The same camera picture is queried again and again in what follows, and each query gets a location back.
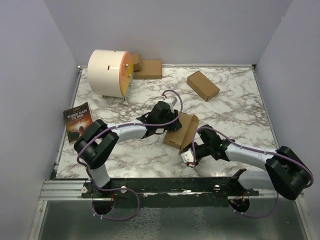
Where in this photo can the round white drawer cabinet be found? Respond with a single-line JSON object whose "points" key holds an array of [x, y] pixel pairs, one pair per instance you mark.
{"points": [[110, 72]]}

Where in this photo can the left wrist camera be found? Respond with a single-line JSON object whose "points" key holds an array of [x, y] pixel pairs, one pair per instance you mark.
{"points": [[171, 101]]}

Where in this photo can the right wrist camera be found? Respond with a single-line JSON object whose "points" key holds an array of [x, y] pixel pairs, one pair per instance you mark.
{"points": [[187, 158]]}

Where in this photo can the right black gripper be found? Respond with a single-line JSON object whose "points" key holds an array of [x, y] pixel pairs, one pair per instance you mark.
{"points": [[197, 159]]}

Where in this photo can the folded brown cardboard box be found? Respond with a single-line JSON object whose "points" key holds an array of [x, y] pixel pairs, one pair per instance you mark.
{"points": [[205, 88]]}

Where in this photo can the large flat cardboard box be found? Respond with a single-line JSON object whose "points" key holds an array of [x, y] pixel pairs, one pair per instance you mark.
{"points": [[151, 70]]}

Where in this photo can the dark book three days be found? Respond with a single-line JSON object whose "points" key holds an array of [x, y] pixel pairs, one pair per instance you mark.
{"points": [[77, 119]]}

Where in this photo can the small cardboard box at back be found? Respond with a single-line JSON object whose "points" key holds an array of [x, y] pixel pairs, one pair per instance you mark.
{"points": [[137, 62]]}

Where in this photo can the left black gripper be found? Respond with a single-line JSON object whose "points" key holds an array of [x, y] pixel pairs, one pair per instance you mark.
{"points": [[174, 125]]}

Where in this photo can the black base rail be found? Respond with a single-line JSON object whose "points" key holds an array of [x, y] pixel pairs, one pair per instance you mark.
{"points": [[168, 192]]}

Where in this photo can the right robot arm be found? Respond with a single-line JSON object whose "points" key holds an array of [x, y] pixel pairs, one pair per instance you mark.
{"points": [[279, 170]]}

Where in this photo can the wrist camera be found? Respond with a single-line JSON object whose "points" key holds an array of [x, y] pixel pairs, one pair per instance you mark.
{"points": [[171, 101], [187, 158]]}

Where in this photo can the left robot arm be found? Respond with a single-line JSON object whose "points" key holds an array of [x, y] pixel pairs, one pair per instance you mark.
{"points": [[99, 139]]}

